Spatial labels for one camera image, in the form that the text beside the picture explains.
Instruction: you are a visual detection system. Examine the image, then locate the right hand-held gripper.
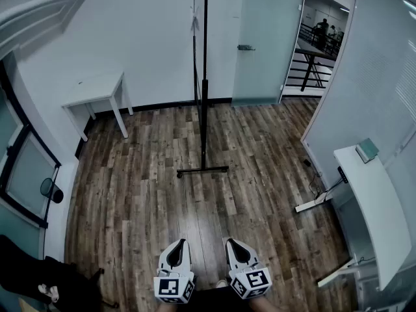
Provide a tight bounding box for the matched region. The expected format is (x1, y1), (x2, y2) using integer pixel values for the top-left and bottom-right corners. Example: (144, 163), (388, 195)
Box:
(226, 238), (273, 300)

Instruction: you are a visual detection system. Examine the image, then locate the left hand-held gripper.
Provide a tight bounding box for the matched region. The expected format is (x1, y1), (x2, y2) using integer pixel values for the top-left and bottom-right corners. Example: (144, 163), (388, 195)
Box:
(153, 239), (196, 304)

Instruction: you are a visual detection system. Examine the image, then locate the white whiteboard with black stand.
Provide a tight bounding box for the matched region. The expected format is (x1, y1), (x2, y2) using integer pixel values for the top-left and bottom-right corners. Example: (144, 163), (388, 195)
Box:
(176, 0), (230, 179)

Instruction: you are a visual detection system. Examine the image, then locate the person's right forearm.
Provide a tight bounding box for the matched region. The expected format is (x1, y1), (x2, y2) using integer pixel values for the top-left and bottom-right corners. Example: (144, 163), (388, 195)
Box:
(248, 296), (272, 312)

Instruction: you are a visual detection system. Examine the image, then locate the person's black clothing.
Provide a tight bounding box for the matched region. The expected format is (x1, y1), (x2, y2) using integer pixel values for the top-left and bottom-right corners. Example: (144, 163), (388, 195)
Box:
(193, 289), (251, 312)

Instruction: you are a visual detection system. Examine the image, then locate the pink plush charm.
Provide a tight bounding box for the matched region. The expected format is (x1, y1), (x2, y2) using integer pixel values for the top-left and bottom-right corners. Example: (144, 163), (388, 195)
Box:
(38, 283), (60, 304)

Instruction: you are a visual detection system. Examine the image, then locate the black mesh wastebasket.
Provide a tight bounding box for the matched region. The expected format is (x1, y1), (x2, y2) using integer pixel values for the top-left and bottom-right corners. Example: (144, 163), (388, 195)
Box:
(40, 177), (64, 203)

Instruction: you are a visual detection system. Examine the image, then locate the white height-adjustable desk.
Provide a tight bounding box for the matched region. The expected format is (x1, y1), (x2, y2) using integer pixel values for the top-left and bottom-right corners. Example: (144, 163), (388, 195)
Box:
(294, 144), (413, 292)

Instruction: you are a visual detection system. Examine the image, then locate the black chair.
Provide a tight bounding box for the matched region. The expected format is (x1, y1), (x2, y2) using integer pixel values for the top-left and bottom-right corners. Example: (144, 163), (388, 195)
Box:
(0, 234), (105, 308)

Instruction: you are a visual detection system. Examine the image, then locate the light wooden board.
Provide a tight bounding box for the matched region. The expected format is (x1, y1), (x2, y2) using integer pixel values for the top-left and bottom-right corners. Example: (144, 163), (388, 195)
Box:
(18, 296), (43, 312)

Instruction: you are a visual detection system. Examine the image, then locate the green book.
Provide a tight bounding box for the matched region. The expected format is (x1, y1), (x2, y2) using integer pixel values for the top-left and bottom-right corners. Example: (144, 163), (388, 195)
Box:
(355, 137), (380, 164)

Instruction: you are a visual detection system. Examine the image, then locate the black-framed window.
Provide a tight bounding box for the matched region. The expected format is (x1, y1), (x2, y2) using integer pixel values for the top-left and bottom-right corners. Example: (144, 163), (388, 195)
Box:
(0, 57), (62, 230)

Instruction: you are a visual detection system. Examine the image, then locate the small white table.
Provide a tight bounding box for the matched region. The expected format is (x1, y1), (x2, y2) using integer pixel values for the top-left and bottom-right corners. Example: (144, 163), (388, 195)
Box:
(61, 71), (134, 142)

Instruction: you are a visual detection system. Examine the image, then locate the black railing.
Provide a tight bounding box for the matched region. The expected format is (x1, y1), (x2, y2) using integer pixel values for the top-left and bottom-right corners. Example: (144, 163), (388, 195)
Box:
(284, 23), (342, 92)

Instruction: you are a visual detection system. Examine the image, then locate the frosted glass door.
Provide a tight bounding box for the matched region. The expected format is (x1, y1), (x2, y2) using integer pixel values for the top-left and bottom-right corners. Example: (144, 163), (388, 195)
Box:
(231, 0), (307, 105)

